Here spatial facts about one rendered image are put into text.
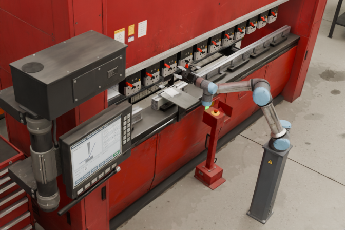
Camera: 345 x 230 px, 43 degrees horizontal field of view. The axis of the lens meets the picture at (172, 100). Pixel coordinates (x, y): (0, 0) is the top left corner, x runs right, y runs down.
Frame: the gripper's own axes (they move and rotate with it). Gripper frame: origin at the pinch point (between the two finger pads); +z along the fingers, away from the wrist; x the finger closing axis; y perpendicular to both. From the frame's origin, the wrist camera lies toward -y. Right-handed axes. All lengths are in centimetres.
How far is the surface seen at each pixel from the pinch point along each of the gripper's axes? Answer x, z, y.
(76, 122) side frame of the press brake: -59, -9, -81
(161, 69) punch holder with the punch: -4.0, 13.5, 2.6
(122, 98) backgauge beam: -39, 40, 11
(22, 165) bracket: -92, -3, -97
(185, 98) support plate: -15.0, -3.1, 27.3
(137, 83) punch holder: -22.1, 11.5, -19.0
